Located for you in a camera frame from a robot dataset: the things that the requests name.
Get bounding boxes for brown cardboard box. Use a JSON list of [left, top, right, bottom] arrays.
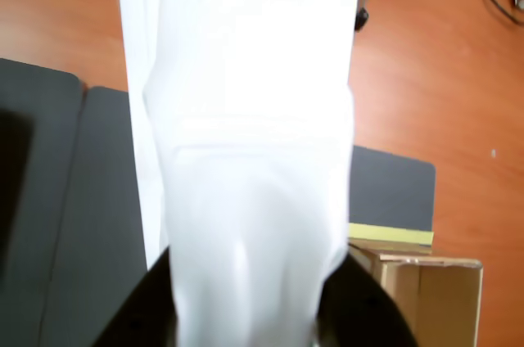
[[346, 239, 485, 347]]

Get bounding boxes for yellow masking tape strip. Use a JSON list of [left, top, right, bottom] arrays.
[[347, 222, 436, 247]]

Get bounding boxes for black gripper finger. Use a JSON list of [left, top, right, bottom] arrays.
[[314, 255, 419, 347], [92, 246, 182, 347]]

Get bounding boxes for white sandwich package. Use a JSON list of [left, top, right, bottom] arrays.
[[115, 0, 364, 347]]

